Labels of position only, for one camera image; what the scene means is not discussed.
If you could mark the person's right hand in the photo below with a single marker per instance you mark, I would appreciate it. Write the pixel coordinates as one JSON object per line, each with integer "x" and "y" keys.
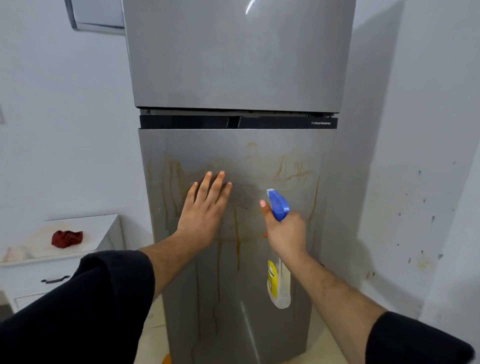
{"x": 287, "y": 234}

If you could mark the person's left hand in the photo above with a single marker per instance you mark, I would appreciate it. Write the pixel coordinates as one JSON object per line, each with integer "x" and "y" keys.
{"x": 202, "y": 213}

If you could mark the spray bottle blue nozzle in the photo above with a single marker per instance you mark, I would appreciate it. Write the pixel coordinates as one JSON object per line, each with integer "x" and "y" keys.
{"x": 279, "y": 285}

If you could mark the red cloth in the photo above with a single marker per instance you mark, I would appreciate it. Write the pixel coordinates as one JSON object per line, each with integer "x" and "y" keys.
{"x": 66, "y": 238}

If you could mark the silver refrigerator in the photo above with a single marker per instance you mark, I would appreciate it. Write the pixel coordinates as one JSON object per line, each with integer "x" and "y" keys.
{"x": 240, "y": 67}

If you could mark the person's left forearm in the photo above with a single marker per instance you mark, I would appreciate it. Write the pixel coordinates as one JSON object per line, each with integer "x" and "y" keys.
{"x": 75, "y": 307}

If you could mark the person's right forearm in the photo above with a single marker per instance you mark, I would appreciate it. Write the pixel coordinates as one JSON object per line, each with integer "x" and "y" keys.
{"x": 375, "y": 318}

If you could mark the small white marble table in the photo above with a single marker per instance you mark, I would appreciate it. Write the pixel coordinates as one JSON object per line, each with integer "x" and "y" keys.
{"x": 75, "y": 225}

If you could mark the grey electrical panel box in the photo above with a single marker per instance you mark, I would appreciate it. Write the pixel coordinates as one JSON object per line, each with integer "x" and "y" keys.
{"x": 97, "y": 17}

